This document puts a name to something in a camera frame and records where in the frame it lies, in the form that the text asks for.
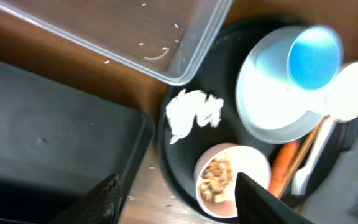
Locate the single wooden chopstick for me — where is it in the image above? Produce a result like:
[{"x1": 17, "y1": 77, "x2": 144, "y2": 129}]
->
[{"x1": 276, "y1": 115, "x2": 329, "y2": 199}]

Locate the white paper napkin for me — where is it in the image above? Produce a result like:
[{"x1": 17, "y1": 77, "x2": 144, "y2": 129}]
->
[{"x1": 165, "y1": 89, "x2": 224, "y2": 144}]

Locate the white plastic fork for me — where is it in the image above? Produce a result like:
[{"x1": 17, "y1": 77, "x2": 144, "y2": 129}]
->
[{"x1": 291, "y1": 116, "x2": 336, "y2": 196}]

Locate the black rectangular waste tray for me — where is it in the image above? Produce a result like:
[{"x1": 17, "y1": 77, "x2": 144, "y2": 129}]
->
[{"x1": 0, "y1": 61, "x2": 155, "y2": 223}]

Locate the cream plastic cup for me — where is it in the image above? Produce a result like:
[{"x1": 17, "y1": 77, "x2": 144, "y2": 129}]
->
[{"x1": 324, "y1": 61, "x2": 358, "y2": 123}]

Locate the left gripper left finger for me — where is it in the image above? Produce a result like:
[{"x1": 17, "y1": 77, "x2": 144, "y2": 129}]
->
[{"x1": 47, "y1": 174, "x2": 122, "y2": 224}]

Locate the round black serving tray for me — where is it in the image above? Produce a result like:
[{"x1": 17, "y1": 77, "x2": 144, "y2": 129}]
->
[{"x1": 158, "y1": 17, "x2": 343, "y2": 223}]

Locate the food scraps and rice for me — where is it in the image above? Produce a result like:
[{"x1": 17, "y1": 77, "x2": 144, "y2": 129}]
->
[{"x1": 200, "y1": 157, "x2": 234, "y2": 203}]

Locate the light blue plastic cup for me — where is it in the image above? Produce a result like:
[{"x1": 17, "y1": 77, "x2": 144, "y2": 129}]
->
[{"x1": 286, "y1": 25, "x2": 344, "y2": 91}]

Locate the light grey round plate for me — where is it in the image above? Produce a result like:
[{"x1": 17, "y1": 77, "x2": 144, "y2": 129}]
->
[{"x1": 235, "y1": 26, "x2": 322, "y2": 144}]

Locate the orange carrot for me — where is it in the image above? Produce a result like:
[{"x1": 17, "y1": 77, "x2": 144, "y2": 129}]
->
[{"x1": 268, "y1": 140, "x2": 299, "y2": 198}]

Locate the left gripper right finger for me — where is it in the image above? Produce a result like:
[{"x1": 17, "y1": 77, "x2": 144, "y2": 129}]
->
[{"x1": 235, "y1": 172, "x2": 313, "y2": 224}]

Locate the clear plastic waste bin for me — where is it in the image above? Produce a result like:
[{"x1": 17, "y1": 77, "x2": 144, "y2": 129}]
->
[{"x1": 0, "y1": 0, "x2": 232, "y2": 86}]

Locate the pink bowl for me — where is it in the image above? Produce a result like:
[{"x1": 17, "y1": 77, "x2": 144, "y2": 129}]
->
[{"x1": 193, "y1": 143, "x2": 271, "y2": 218}]

